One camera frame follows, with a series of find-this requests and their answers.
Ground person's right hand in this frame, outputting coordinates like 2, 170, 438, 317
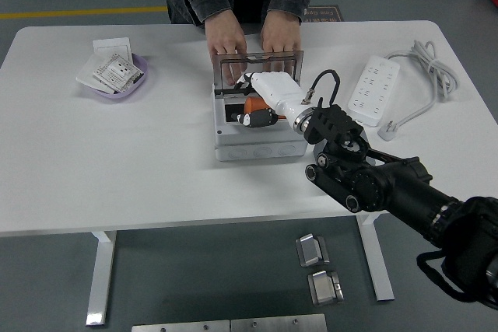
205, 16, 248, 85

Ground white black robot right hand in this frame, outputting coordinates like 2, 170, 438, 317
231, 71, 312, 130

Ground person's left hand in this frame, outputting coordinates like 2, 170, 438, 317
259, 9, 303, 54

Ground orange cylinder object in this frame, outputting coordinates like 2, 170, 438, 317
243, 96, 279, 123

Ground grey electrical box clear lid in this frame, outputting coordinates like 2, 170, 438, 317
212, 50, 312, 163

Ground brown floor sign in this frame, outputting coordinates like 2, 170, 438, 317
302, 5, 345, 23

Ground purple plastic tray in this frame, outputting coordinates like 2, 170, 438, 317
79, 51, 151, 103

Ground white power strip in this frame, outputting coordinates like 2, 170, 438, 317
346, 54, 402, 128

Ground white socket with printed label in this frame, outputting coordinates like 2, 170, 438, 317
92, 53, 145, 94

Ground white blank panel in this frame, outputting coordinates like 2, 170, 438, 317
75, 54, 103, 90

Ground yellow floor tape line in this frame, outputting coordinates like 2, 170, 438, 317
0, 5, 168, 20

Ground white table leg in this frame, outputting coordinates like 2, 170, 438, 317
356, 215, 396, 302
85, 230, 117, 327

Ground white wall switch plate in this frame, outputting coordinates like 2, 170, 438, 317
92, 37, 132, 61

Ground silver metal bracket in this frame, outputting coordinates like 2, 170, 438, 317
294, 232, 331, 268
307, 269, 345, 307

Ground white power cord with plug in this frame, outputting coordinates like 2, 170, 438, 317
377, 39, 461, 142

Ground grey metal base plate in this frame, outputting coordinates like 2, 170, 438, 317
230, 313, 328, 332
131, 319, 230, 332

